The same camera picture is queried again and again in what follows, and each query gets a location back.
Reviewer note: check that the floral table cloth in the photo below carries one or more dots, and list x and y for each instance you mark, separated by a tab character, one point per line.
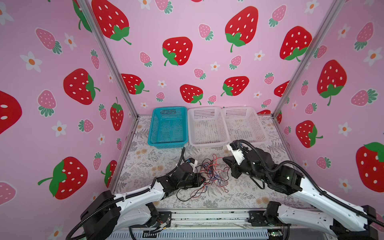
144	163

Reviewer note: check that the right white plastic basket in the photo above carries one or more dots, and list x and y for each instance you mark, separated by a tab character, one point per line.
243	123

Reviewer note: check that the white plastic basket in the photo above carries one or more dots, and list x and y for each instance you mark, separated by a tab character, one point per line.
243	123
207	127

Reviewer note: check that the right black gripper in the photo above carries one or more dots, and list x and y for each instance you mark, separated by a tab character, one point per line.
231	159

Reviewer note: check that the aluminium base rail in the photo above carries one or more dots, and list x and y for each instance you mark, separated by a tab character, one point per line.
218	224

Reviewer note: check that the middle white plastic basket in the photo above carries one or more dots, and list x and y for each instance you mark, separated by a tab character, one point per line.
207	127

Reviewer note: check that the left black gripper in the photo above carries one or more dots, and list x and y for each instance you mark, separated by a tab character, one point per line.
197	182

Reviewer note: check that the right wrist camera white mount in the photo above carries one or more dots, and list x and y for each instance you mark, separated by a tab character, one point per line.
235	148

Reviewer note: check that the teal plastic basket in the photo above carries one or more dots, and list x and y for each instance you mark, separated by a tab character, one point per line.
169	128

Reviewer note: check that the left corner aluminium post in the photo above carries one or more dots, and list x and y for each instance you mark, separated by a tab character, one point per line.
90	17

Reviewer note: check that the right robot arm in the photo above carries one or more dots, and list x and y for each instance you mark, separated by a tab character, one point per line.
334	216

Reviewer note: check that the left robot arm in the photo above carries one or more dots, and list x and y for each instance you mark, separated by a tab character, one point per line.
109	212

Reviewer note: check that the right corner aluminium post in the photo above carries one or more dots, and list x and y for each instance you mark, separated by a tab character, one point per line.
325	25

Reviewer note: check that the corner aluminium post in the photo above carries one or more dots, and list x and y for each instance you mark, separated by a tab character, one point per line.
90	17
325	25

